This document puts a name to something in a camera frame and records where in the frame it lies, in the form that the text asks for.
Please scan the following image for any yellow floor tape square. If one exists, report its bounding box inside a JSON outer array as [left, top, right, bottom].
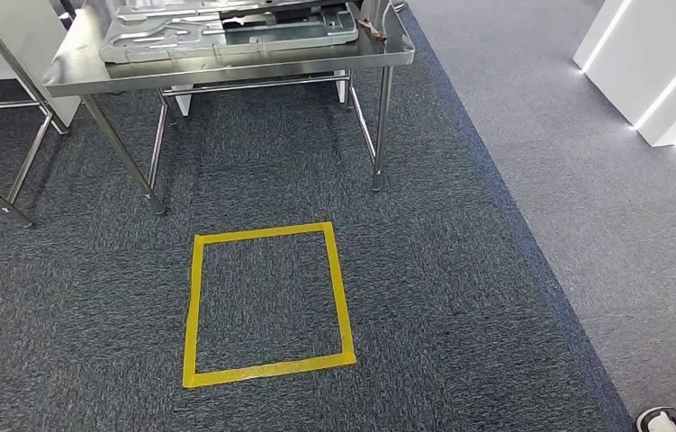
[[182, 221, 357, 390]]

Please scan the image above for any stamped sheet metal panel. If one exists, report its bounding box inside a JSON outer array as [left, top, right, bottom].
[[98, 0, 359, 65]]

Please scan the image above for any stainless steel workbench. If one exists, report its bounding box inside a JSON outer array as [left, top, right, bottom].
[[41, 0, 416, 216]]

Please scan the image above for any stainless steel table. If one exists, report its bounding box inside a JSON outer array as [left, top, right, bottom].
[[0, 0, 70, 229]]

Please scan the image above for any small brown rusty tool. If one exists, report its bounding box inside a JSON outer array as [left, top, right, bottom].
[[356, 17, 388, 41]]

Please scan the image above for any white block with light strips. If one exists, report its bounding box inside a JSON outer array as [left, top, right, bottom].
[[572, 0, 676, 149]]

